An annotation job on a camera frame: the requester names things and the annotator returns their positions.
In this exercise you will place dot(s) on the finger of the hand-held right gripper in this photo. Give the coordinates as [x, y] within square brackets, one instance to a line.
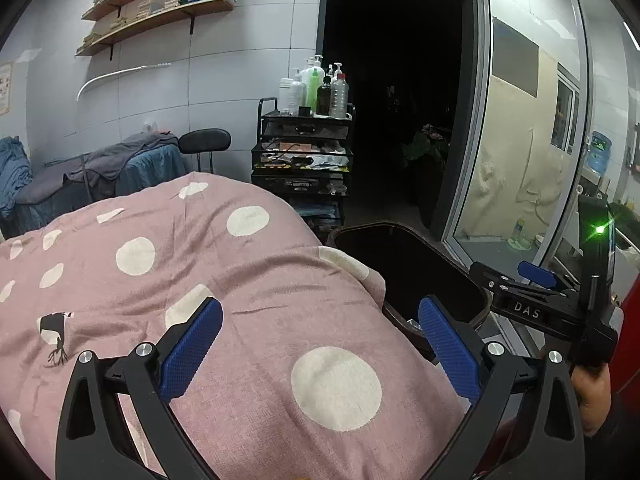
[537, 275]

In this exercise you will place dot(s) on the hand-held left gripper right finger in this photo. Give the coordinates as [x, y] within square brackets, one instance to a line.
[450, 350]

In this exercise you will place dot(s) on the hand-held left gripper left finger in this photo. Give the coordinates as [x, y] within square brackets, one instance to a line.
[192, 345]

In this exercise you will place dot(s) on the black trash bin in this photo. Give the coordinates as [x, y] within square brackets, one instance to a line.
[425, 270]

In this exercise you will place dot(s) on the person's right hand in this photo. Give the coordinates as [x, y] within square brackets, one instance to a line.
[592, 395]

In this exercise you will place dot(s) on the person's red garment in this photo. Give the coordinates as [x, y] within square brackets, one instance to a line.
[627, 340]

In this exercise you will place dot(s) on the pink polka dot blanket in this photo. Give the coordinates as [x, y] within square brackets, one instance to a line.
[225, 270]

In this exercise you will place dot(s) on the glass sliding door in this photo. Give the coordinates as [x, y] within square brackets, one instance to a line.
[510, 160]

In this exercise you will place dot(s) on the blue water jug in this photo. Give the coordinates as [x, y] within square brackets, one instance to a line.
[599, 155]

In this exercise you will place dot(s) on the potted plant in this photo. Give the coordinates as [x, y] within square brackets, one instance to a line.
[425, 142]

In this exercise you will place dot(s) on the massage bed with blue skirt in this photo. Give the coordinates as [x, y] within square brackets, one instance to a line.
[145, 170]

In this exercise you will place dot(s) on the black trolley cart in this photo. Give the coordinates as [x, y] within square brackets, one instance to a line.
[300, 180]

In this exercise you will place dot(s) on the grey blanket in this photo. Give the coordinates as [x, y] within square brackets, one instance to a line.
[110, 160]

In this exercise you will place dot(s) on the black round stool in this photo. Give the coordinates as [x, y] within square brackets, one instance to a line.
[205, 141]

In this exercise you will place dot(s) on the blue cloth pile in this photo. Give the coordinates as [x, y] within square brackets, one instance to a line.
[12, 175]

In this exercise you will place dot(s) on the small black box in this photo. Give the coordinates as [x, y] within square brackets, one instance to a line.
[305, 111]

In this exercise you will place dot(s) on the white jar bottle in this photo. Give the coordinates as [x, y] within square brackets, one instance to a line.
[285, 97]

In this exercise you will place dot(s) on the white pump bottle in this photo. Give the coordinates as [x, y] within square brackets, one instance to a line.
[298, 95]

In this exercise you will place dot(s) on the dark brown bottle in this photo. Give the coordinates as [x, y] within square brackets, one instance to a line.
[323, 100]

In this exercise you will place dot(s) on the white arched floor lamp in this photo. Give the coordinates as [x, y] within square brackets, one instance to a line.
[115, 76]

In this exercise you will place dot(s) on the wall poster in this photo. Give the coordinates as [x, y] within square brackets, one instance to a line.
[4, 87]

